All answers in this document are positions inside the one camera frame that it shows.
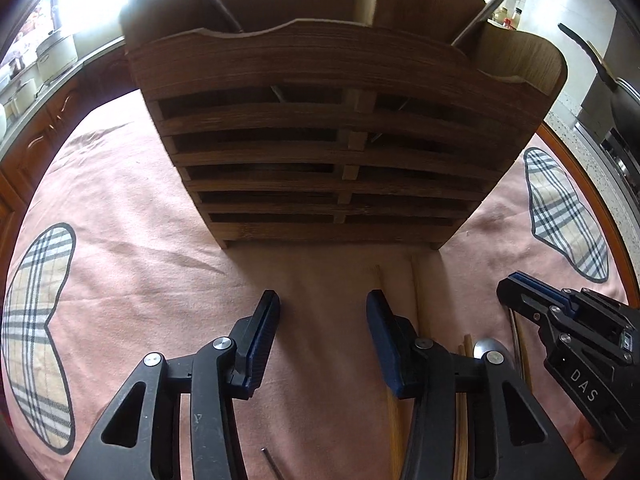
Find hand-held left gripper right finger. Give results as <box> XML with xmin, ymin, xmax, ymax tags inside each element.
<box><xmin>366</xmin><ymin>288</ymin><xmax>586</xmax><ymax>480</ymax></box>

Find small white cooking pot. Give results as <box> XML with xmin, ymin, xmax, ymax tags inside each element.
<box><xmin>12</xmin><ymin>77</ymin><xmax>39</xmax><ymax>113</ymax></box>

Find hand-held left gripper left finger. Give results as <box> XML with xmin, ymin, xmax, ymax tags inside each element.
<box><xmin>65</xmin><ymin>289</ymin><xmax>281</xmax><ymax>480</ymax></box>

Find wooden slatted utensil holder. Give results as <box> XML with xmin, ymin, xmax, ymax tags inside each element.
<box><xmin>120</xmin><ymin>0</ymin><xmax>569</xmax><ymax>252</ymax></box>

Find row of wooden lower cabinets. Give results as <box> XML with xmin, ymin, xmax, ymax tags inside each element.
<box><xmin>0</xmin><ymin>52</ymin><xmax>128</xmax><ymax>241</ymax></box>

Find row of condiment bottles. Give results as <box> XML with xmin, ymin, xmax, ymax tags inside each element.
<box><xmin>491</xmin><ymin>6</ymin><xmax>524</xmax><ymax>29</ymax></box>

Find pink tablecloth with plaid hearts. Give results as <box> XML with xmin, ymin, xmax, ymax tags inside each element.
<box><xmin>0</xmin><ymin>87</ymin><xmax>636</xmax><ymax>480</ymax></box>

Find kitchen window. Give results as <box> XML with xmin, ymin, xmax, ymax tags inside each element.
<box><xmin>47</xmin><ymin>0</ymin><xmax>193</xmax><ymax>56</ymax></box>

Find steel gas stove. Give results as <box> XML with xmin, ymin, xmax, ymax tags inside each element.
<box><xmin>600</xmin><ymin>127</ymin><xmax>640</xmax><ymax>203</ymax></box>

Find metal spoon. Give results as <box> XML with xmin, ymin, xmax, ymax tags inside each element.
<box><xmin>472</xmin><ymin>337</ymin><xmax>506</xmax><ymax>361</ymax></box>

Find black handled wok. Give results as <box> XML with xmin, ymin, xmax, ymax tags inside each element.
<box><xmin>557</xmin><ymin>22</ymin><xmax>640</xmax><ymax>151</ymax></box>

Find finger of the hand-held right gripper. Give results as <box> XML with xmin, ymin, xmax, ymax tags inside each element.
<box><xmin>496</xmin><ymin>275</ymin><xmax>570</xmax><ymax>330</ymax></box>
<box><xmin>507</xmin><ymin>270</ymin><xmax>582</xmax><ymax>312</ymax></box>

